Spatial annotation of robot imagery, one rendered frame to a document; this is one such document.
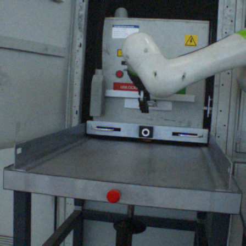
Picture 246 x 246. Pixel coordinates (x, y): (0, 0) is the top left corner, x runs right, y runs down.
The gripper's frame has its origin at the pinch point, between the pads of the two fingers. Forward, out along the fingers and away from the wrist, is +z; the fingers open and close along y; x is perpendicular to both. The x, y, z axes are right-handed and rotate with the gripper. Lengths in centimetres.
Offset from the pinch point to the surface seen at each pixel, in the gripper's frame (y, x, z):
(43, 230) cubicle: 50, -45, 41
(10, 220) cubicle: 48, -62, 40
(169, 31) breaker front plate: -35.4, 7.2, -1.3
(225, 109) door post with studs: -5.1, 33.3, 11.1
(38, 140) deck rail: 30, -28, -28
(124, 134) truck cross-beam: 5.5, -9.9, 20.8
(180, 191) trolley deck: 44, 15, -39
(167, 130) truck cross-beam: 2.8, 8.8, 19.3
